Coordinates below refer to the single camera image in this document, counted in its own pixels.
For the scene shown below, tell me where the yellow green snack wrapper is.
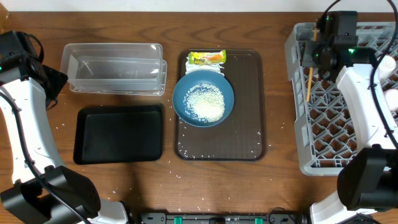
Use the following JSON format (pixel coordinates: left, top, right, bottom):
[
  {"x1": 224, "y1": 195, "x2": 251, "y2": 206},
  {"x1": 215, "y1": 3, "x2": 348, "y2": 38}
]
[{"x1": 188, "y1": 50, "x2": 226, "y2": 65}]

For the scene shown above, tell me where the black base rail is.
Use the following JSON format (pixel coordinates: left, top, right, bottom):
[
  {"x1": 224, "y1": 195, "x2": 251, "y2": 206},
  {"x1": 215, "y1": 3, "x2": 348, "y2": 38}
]
[{"x1": 137, "y1": 211, "x2": 311, "y2": 224}]

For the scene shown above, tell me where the white crumpled napkin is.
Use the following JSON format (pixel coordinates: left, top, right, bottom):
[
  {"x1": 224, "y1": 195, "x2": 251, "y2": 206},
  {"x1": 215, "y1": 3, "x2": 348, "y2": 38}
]
[{"x1": 185, "y1": 55, "x2": 224, "y2": 76}]

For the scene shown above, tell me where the wooden chopstick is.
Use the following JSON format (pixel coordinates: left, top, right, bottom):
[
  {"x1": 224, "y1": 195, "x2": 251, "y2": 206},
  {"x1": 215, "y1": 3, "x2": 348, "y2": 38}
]
[{"x1": 306, "y1": 27, "x2": 318, "y2": 103}]

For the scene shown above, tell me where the pile of white rice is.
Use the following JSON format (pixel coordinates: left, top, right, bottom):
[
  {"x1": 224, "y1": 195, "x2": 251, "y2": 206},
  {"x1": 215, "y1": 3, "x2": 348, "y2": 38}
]
[{"x1": 183, "y1": 83, "x2": 225, "y2": 123}]

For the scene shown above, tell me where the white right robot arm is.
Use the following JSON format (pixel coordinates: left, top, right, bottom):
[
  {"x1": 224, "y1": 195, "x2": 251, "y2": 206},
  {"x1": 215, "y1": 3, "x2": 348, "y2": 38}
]
[{"x1": 302, "y1": 11, "x2": 397, "y2": 223}]

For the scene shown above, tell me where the dark brown serving tray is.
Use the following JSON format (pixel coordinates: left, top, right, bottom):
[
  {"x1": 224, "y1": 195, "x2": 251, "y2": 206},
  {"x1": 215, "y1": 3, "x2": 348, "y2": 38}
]
[{"x1": 174, "y1": 49, "x2": 267, "y2": 161}]

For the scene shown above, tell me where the cream white cup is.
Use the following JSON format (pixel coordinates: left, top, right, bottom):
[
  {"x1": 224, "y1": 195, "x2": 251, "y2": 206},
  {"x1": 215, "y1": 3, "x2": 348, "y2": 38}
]
[{"x1": 377, "y1": 55, "x2": 396, "y2": 82}]

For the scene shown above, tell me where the grey dishwasher rack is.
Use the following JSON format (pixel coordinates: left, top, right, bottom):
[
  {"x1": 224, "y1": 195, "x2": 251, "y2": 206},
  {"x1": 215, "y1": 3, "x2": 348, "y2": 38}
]
[{"x1": 285, "y1": 22, "x2": 395, "y2": 176}]

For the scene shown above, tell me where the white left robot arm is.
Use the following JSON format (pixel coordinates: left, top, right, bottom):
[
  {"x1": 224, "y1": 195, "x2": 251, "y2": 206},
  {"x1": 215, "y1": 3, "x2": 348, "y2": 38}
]
[{"x1": 1, "y1": 30, "x2": 129, "y2": 223}]

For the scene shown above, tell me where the black rectangular tray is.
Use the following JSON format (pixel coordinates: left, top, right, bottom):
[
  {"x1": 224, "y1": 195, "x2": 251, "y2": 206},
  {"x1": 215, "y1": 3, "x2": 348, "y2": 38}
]
[{"x1": 73, "y1": 105, "x2": 163, "y2": 165}]

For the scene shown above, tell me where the dark blue plate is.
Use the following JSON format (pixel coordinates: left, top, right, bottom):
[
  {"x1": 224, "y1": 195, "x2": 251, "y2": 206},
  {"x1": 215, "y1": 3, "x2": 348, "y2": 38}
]
[{"x1": 172, "y1": 70, "x2": 234, "y2": 128}]

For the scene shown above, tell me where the pink cup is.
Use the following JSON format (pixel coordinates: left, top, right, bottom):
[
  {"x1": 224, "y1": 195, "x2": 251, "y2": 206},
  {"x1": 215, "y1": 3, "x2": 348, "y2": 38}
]
[{"x1": 384, "y1": 89, "x2": 398, "y2": 111}]

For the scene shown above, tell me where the clear plastic bin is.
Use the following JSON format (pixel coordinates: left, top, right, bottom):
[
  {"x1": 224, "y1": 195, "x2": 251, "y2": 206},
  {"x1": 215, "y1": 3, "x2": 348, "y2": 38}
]
[{"x1": 60, "y1": 43, "x2": 167, "y2": 96}]

